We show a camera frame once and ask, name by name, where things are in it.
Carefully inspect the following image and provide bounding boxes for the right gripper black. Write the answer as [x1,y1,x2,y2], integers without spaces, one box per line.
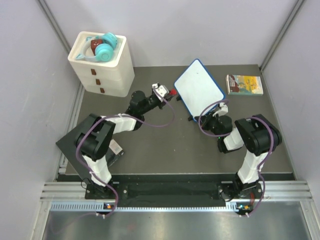
[195,111,222,140]

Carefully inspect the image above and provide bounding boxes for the red whiteboard eraser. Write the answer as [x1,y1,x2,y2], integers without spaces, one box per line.
[168,88,177,98]

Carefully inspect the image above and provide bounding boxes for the blue framed whiteboard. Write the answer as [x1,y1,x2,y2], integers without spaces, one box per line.
[174,58,226,121]

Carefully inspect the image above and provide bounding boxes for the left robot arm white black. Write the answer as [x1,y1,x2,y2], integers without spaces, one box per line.
[74,85,176,199]

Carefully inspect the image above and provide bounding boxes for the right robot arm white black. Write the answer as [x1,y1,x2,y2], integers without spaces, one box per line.
[197,113,283,201]

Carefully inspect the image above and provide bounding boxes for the yellow blue book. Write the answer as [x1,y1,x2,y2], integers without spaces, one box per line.
[225,74,264,96]

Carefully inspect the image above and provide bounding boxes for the white stacked drawer unit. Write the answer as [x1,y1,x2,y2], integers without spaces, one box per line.
[67,31,135,97]

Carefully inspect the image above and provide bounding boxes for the teal cat ear headphones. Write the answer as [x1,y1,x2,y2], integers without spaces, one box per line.
[75,32,118,63]

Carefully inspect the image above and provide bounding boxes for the dark red cube toy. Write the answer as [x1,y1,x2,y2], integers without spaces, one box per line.
[90,39,103,55]

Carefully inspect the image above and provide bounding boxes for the black flat board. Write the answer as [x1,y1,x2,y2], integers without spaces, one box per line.
[56,113,124,179]

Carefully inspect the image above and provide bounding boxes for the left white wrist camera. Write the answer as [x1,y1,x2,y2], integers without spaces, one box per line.
[151,83,169,102]

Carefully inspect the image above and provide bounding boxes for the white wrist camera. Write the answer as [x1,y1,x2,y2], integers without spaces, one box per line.
[151,83,169,102]
[212,102,229,117]

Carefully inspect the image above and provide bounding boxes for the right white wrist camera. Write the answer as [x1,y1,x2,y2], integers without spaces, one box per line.
[212,102,229,117]

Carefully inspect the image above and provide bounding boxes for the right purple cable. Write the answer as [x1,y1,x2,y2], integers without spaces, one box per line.
[197,99,274,217]

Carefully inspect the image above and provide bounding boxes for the purple cable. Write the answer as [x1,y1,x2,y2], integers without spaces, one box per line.
[75,88,176,218]
[197,99,274,217]

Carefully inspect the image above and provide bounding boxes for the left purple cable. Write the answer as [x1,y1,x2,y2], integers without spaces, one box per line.
[75,88,176,218]

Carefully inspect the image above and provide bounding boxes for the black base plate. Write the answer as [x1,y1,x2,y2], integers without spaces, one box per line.
[84,172,263,201]

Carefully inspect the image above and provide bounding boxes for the aluminium frame rail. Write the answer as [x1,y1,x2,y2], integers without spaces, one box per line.
[40,182,87,201]

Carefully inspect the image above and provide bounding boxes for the grey slotted cable duct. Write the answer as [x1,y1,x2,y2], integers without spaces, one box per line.
[50,201,249,213]

